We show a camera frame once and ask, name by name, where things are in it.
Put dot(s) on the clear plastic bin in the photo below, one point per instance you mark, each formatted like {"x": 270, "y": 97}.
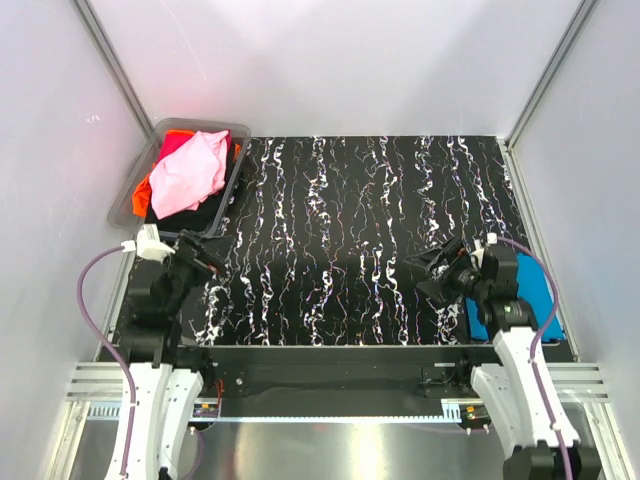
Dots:
{"x": 121, "y": 213}

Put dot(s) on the magenta folded t shirt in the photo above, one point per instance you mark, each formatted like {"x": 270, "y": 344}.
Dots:
{"x": 171, "y": 143}

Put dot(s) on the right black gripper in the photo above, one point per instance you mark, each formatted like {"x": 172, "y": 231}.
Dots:
{"x": 440, "y": 290}

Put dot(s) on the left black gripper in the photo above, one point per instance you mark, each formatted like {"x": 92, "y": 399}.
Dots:
{"x": 211, "y": 256}

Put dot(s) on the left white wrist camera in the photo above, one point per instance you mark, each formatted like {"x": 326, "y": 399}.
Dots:
{"x": 147, "y": 245}

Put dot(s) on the black t shirt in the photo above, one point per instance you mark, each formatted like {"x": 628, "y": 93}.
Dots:
{"x": 202, "y": 219}

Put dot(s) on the orange t shirt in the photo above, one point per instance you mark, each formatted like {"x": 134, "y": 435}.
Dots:
{"x": 141, "y": 197}

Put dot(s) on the white slotted cable duct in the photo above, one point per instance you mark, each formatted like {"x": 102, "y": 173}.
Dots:
{"x": 234, "y": 412}

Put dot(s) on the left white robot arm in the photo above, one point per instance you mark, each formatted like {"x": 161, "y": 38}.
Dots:
{"x": 162, "y": 378}

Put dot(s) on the pink t shirt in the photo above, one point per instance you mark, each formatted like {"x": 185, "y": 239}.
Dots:
{"x": 189, "y": 172}

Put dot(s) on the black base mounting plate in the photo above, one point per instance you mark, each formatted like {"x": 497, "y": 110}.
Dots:
{"x": 384, "y": 379}

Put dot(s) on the black marbled table mat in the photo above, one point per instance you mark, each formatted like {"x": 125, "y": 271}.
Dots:
{"x": 324, "y": 228}

